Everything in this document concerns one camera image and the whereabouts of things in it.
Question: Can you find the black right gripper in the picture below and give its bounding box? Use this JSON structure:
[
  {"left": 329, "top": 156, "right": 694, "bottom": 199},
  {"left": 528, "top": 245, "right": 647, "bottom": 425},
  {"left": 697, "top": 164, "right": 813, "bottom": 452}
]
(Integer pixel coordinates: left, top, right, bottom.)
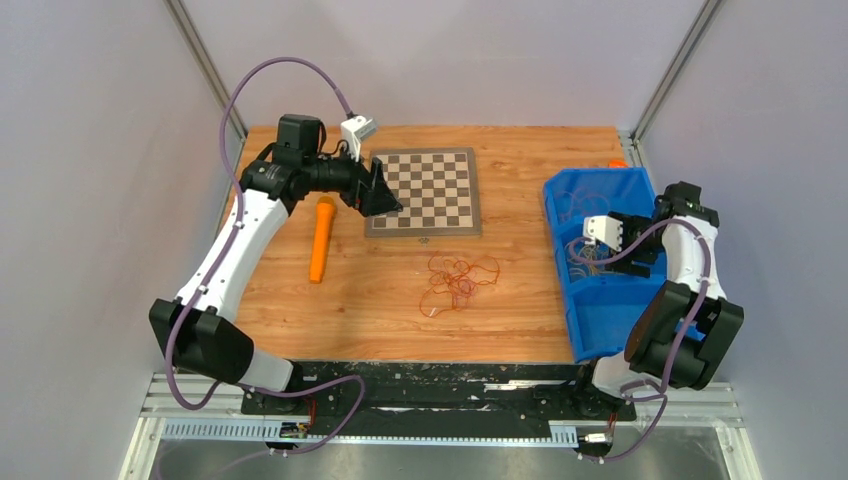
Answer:
[{"left": 604, "top": 213, "right": 665, "bottom": 277}]

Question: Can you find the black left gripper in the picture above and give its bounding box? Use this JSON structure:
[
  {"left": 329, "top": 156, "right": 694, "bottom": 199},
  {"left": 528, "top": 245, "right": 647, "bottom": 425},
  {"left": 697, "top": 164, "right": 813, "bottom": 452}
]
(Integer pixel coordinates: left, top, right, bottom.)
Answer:
[{"left": 303, "top": 139, "right": 403, "bottom": 217}]

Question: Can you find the yellow cable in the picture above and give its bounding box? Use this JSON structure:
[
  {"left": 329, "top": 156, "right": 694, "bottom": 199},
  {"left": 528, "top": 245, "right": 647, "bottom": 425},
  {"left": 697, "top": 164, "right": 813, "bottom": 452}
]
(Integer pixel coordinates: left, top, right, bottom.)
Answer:
[{"left": 566, "top": 239, "right": 617, "bottom": 283}]

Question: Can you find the pink cable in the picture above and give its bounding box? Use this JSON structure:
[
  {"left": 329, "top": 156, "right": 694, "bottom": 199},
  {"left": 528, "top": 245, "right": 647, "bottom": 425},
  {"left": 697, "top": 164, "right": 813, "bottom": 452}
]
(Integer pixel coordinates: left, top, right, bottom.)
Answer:
[{"left": 556, "top": 188, "right": 617, "bottom": 223}]

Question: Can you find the orange cable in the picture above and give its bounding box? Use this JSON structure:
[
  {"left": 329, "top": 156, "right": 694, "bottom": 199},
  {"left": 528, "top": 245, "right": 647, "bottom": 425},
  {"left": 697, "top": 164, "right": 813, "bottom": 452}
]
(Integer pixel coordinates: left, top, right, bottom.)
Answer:
[{"left": 418, "top": 252, "right": 502, "bottom": 319}]

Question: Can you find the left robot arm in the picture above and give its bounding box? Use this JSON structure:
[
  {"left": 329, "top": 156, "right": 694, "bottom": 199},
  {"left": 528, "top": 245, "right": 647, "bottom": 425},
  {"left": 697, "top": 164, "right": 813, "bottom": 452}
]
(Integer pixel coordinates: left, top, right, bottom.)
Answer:
[{"left": 149, "top": 114, "right": 402, "bottom": 414}]

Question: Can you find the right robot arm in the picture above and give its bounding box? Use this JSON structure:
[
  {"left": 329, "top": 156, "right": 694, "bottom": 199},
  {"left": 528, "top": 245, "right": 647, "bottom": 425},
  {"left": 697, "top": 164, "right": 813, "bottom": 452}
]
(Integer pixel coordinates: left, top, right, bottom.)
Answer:
[{"left": 570, "top": 181, "right": 744, "bottom": 418}]

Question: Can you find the orange plastic carrot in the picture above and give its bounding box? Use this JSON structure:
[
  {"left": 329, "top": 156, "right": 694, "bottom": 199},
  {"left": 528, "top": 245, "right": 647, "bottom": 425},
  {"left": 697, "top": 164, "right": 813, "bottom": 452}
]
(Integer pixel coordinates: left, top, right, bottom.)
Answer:
[{"left": 308, "top": 196, "right": 337, "bottom": 284}]

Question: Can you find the blue plastic bin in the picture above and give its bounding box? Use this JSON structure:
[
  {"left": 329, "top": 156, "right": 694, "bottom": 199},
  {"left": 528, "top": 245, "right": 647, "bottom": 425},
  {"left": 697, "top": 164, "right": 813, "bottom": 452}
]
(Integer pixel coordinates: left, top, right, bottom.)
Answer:
[{"left": 542, "top": 168, "right": 668, "bottom": 363}]

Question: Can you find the wooden chessboard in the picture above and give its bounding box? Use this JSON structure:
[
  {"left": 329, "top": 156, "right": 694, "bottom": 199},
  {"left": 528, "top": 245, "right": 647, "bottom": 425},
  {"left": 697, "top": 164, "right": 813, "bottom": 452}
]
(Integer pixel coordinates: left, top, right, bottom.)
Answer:
[{"left": 365, "top": 147, "right": 483, "bottom": 238}]

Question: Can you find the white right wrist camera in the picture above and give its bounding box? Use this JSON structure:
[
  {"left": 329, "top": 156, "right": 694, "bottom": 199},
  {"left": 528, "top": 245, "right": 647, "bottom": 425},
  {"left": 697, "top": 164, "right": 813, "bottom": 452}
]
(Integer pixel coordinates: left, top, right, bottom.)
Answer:
[{"left": 582, "top": 215, "right": 624, "bottom": 252}]

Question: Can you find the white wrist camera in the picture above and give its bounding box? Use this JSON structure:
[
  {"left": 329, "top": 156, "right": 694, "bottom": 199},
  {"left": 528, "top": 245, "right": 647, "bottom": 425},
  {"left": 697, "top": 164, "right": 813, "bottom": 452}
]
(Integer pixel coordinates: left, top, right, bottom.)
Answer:
[
  {"left": 582, "top": 215, "right": 624, "bottom": 252},
  {"left": 340, "top": 115, "right": 378, "bottom": 161}
]

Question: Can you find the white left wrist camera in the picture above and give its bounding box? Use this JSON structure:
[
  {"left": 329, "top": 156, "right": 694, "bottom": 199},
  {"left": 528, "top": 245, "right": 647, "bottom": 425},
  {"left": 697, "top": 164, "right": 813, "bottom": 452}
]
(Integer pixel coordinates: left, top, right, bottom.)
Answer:
[{"left": 340, "top": 115, "right": 378, "bottom": 161}]

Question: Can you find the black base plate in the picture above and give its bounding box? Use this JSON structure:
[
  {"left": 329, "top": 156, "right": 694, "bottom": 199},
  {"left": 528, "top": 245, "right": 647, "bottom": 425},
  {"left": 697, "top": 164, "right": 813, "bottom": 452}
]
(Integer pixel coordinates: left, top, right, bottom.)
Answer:
[{"left": 241, "top": 361, "right": 636, "bottom": 438}]

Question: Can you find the white slotted cable duct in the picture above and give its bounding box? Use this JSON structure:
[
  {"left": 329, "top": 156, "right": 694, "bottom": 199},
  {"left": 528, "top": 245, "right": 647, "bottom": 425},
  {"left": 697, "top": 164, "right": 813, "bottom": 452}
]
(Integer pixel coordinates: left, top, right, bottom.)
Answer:
[{"left": 162, "top": 422, "right": 579, "bottom": 448}]

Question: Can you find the right aluminium frame post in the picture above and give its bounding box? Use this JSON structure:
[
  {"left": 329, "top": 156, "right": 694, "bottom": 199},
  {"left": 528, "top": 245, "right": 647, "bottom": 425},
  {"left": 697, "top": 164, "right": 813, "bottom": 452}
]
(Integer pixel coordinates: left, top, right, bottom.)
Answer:
[{"left": 630, "top": 0, "right": 725, "bottom": 144}]

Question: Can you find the aluminium frame post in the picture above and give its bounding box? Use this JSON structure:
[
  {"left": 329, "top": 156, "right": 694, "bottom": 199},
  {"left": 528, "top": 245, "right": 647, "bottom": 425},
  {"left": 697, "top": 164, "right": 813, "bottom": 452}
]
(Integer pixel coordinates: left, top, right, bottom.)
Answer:
[
  {"left": 630, "top": 0, "right": 725, "bottom": 144},
  {"left": 164, "top": 0, "right": 249, "bottom": 139}
]

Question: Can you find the left aluminium frame post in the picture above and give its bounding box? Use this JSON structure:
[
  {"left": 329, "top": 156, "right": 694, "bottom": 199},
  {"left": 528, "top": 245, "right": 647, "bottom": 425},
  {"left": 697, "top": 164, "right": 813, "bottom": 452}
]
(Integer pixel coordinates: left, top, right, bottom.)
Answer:
[{"left": 164, "top": 0, "right": 249, "bottom": 139}]

